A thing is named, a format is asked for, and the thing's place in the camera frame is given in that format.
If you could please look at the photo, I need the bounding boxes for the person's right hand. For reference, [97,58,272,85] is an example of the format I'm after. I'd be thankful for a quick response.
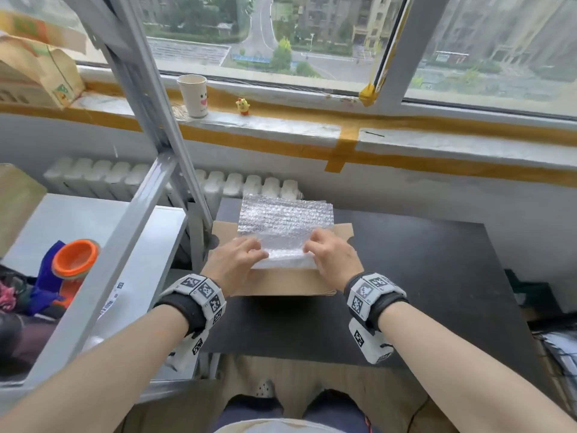
[302,227,365,292]

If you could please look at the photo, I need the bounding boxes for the person's left hand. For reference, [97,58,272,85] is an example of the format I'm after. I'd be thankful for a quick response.
[200,236,270,297]

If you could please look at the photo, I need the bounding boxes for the brown cardboard box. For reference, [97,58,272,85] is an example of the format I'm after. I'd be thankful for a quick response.
[208,220,355,297]

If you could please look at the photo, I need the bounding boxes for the clear bubble wrap sheet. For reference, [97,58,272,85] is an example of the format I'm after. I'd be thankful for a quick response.
[237,195,335,270]

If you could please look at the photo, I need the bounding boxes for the person's right forearm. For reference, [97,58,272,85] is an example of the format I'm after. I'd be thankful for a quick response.
[378,301,577,433]

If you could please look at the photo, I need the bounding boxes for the person's left forearm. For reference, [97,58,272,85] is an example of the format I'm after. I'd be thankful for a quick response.
[0,304,190,433]

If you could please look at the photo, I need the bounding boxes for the person's dark trousers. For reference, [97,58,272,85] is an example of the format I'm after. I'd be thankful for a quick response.
[216,388,375,433]

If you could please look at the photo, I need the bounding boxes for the person's white shirt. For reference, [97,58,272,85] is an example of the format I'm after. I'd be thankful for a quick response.
[216,418,348,433]

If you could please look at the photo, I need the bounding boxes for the black wristband with marker tiles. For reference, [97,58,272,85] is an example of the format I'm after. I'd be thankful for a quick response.
[343,271,410,332]
[153,273,228,337]

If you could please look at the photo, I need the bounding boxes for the white radiator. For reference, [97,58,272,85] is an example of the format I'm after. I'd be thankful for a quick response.
[43,156,304,217]

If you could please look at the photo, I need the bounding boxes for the short yellow tape strip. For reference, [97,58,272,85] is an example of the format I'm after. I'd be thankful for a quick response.
[324,128,361,173]

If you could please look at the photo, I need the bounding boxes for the white barcode label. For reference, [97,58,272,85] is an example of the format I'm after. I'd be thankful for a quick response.
[99,280,126,319]

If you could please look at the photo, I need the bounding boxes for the long yellow tape strip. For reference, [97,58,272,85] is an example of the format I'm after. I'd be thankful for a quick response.
[85,81,577,147]
[0,101,577,189]

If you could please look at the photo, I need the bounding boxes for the blue orange tape dispenser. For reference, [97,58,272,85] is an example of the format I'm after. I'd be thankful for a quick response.
[29,238,101,316]

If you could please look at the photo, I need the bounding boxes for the white window sill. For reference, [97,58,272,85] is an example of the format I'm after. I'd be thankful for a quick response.
[72,92,577,170]

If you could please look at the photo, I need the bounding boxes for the paper cup with smiley face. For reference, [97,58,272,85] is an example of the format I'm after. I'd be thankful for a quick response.
[176,74,209,119]

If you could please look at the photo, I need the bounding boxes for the brown parcel with label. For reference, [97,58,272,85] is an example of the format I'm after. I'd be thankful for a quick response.
[0,163,48,257]

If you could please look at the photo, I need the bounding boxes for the black bag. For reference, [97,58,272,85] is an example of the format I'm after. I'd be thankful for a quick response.
[0,265,60,379]

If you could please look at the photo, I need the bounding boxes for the white cloth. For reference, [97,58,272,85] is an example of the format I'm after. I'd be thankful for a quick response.
[540,331,577,393]

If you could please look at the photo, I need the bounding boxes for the thin black cable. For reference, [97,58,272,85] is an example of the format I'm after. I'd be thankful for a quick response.
[408,394,432,433]

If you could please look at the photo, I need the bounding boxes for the white window frame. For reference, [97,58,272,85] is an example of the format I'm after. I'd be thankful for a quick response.
[76,0,577,120]

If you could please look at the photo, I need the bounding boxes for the pink strap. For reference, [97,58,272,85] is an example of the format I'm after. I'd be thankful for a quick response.
[0,281,17,312]

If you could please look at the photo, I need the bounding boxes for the black wire mesh basket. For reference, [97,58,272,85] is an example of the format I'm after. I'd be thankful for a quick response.
[530,318,577,402]

